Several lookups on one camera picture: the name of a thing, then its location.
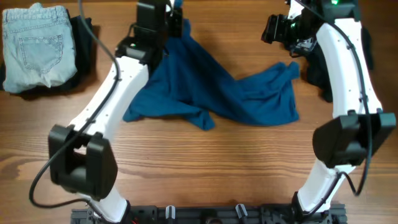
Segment blue polo shirt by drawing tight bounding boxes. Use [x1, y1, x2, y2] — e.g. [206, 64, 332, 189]
[123, 19, 300, 131]

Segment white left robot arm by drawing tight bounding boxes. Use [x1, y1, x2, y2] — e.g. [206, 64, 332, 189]
[49, 1, 182, 223]

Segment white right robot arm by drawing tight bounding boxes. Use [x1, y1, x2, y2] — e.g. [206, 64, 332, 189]
[261, 1, 396, 222]

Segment crumpled black shirt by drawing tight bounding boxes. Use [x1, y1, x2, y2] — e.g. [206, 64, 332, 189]
[305, 27, 374, 103]

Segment folded black garment under jeans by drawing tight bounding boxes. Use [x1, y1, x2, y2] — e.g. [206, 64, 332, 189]
[1, 10, 92, 94]

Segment folded light blue jeans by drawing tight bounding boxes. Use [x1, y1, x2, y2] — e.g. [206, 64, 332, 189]
[2, 3, 77, 93]

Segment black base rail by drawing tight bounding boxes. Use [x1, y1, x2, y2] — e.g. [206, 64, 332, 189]
[70, 204, 348, 224]

